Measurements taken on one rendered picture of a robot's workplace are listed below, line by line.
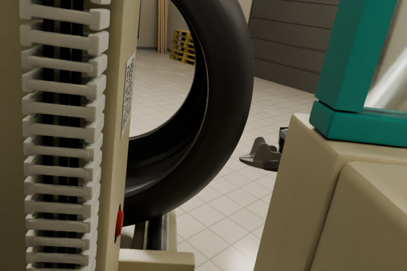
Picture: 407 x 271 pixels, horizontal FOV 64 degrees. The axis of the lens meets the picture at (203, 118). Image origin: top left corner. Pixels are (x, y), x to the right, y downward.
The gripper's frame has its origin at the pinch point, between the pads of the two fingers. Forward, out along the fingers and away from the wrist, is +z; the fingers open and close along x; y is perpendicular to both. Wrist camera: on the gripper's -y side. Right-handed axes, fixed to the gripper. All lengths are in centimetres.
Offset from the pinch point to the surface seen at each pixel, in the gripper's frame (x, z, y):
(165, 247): 19.6, 17.8, -6.2
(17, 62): 39, 29, 29
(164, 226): 14.2, 18.1, -5.9
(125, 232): 2.2, 27.2, -16.3
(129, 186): 1.0, 25.9, -5.0
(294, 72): -621, -254, -98
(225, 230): -107, -18, -103
